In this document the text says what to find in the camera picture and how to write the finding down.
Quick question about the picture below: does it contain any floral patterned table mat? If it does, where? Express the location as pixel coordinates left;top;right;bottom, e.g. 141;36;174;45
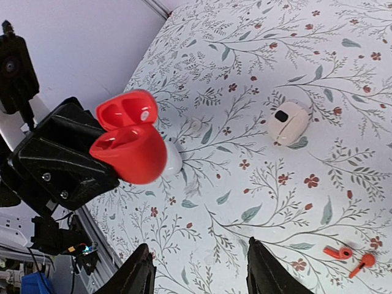
88;1;391;293

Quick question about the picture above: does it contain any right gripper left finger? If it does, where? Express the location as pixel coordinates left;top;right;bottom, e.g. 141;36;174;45
115;243;156;293

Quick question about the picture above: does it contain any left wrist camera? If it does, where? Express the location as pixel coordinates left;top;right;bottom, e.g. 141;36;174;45
1;20;39;115

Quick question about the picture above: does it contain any red earbud charging case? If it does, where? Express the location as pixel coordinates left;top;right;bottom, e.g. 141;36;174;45
89;89;167;184

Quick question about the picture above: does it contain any white earbud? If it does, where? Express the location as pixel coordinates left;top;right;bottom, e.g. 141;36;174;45
190;118;203;132

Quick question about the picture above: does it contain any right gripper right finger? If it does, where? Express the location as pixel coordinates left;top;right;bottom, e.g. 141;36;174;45
246;237;309;294

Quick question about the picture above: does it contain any beige earbud charging case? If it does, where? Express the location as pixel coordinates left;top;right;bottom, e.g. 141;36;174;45
267;100;309;146

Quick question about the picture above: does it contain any front aluminium rail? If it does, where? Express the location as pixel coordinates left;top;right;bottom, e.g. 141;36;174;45
77;206;122;293

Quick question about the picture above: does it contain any white oval earbud case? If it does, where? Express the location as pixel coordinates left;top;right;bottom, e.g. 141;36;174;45
162;141;183;176

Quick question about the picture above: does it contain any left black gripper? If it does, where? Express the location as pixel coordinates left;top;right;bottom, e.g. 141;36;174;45
6;97;119;211

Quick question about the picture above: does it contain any orange earbud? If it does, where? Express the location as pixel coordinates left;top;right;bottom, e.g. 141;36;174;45
323;246;353;260
349;254;376;279

